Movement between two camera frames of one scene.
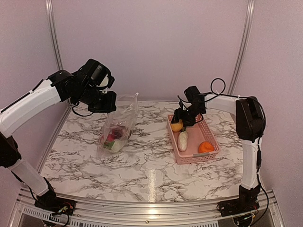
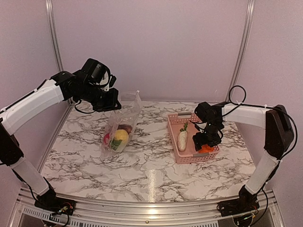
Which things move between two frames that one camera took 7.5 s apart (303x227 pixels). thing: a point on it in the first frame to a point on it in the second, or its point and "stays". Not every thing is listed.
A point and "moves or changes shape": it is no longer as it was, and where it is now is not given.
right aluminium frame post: [241, 55] stays
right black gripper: [178, 115] to [199, 141]
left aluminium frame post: [49, 6] stays
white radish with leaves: [115, 145] moves or changes shape
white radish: [182, 138] stays
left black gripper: [109, 105] stays
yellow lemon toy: [177, 127] to [122, 135]
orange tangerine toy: [205, 147] stays
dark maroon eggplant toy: [117, 133] to [128, 128]
